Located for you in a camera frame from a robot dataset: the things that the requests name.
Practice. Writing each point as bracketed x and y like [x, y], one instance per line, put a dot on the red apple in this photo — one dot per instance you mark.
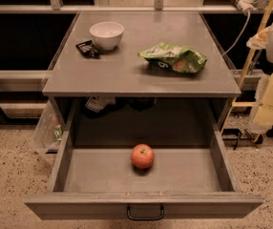
[142, 156]

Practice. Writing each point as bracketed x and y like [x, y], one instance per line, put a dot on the grey open drawer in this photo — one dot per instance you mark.
[93, 176]

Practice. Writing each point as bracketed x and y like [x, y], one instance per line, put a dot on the grey counter cabinet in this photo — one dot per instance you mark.
[122, 72]

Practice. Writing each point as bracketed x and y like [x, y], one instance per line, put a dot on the white power strip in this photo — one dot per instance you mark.
[245, 6]

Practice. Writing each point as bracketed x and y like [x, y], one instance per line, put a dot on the green chip bag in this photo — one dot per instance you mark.
[174, 58]

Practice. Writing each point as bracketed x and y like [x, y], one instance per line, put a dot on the white ceramic bowl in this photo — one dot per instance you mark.
[107, 35]

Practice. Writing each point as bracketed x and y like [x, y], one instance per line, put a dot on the black snack packet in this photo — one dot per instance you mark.
[88, 49]

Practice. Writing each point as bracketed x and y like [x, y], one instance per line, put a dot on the white label tag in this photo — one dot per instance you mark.
[97, 103]

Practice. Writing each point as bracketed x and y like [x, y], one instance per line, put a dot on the clear plastic bag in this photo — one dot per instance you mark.
[48, 132]

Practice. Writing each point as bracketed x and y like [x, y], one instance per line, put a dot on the yellow ladder frame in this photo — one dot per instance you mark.
[249, 64]

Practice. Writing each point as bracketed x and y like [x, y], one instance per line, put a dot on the black drawer handle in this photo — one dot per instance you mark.
[143, 213]

